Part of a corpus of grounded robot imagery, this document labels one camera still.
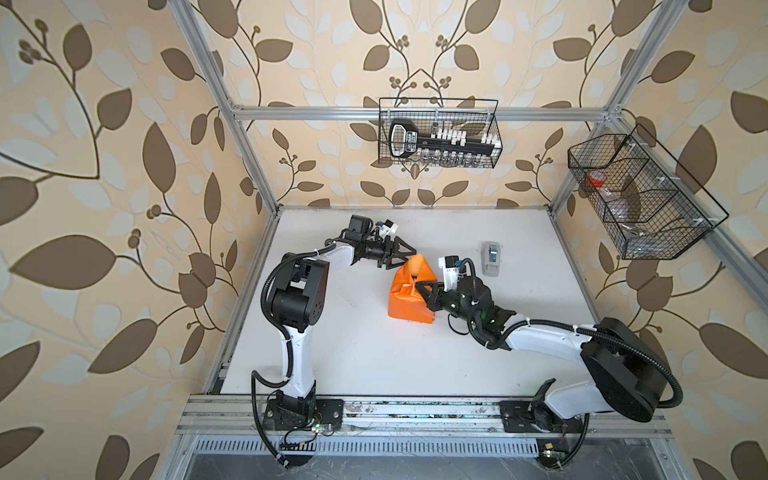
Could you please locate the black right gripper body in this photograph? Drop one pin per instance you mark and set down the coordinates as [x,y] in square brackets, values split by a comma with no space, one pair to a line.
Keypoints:
[451,305]

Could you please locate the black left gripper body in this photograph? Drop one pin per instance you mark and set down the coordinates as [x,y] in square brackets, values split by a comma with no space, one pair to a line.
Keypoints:
[376,250]

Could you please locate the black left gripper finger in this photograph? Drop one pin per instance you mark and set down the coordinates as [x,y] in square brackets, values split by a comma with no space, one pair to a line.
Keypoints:
[397,246]
[393,260]

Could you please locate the orange wrapping paper sheet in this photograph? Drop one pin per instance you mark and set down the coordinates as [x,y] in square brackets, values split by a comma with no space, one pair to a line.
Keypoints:
[405,302]

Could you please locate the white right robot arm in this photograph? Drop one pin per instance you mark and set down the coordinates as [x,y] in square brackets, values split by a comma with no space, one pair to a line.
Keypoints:
[619,372]

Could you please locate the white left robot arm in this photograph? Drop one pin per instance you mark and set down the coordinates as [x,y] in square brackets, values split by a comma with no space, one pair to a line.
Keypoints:
[293,296]

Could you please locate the grey tape dispenser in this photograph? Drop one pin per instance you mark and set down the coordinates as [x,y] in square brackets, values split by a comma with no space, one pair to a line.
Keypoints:
[491,259]

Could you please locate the black white tool in basket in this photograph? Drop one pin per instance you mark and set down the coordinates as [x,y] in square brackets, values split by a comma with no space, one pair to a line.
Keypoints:
[405,139]

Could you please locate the red capped clear bottle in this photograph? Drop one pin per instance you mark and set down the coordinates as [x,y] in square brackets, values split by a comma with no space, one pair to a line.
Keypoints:
[612,207]

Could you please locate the black wire basket back wall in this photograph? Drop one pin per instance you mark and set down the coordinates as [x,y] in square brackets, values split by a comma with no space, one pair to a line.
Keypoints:
[475,116]

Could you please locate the black wire basket wall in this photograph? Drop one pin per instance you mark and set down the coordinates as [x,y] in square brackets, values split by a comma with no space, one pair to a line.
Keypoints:
[670,207]
[475,116]

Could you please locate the black wire basket right wall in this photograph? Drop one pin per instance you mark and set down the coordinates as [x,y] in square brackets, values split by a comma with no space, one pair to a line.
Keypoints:
[670,207]

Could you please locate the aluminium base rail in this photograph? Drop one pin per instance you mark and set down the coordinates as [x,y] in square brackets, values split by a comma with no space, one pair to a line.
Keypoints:
[422,416]

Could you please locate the aluminium frame post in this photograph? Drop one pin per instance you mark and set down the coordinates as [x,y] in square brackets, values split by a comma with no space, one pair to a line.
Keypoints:
[184,16]

